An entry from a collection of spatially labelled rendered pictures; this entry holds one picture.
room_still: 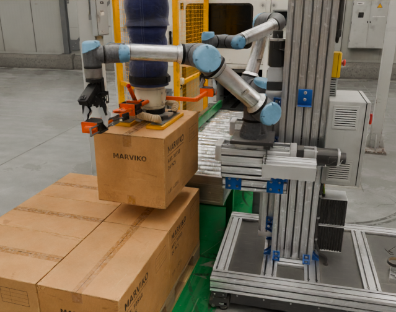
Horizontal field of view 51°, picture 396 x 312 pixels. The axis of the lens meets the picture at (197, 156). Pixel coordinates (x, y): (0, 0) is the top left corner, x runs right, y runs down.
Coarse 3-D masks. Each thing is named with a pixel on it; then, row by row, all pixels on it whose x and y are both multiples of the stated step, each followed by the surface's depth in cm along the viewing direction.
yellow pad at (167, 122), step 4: (180, 112) 250; (172, 116) 238; (176, 116) 240; (180, 116) 245; (164, 120) 230; (168, 120) 230; (172, 120) 233; (176, 120) 239; (148, 124) 223; (152, 124) 223; (156, 124) 223; (160, 124) 222; (164, 124) 223; (168, 124) 226; (148, 128) 222; (152, 128) 221; (156, 128) 221; (160, 128) 220; (164, 128) 222
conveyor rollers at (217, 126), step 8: (216, 112) 487; (224, 112) 484; (232, 112) 482; (240, 112) 488; (208, 120) 447; (216, 120) 452; (224, 120) 450; (200, 128) 421; (208, 128) 419; (216, 128) 417; (224, 128) 417; (200, 136) 395; (208, 136) 393; (216, 136) 391; (224, 136) 390; (200, 144) 369; (208, 144) 367; (200, 152) 351; (208, 152) 349; (200, 160) 333; (208, 160) 331; (200, 168) 315; (208, 168) 314; (216, 168) 312
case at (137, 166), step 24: (144, 120) 239; (192, 120) 250; (96, 144) 220; (120, 144) 215; (144, 144) 211; (168, 144) 214; (192, 144) 255; (96, 168) 225; (120, 168) 220; (144, 168) 216; (168, 168) 218; (192, 168) 261; (120, 192) 225; (144, 192) 220; (168, 192) 222
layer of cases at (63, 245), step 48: (48, 192) 272; (96, 192) 272; (192, 192) 272; (0, 240) 215; (48, 240) 215; (96, 240) 215; (144, 240) 215; (192, 240) 274; (0, 288) 189; (48, 288) 180; (96, 288) 178; (144, 288) 198
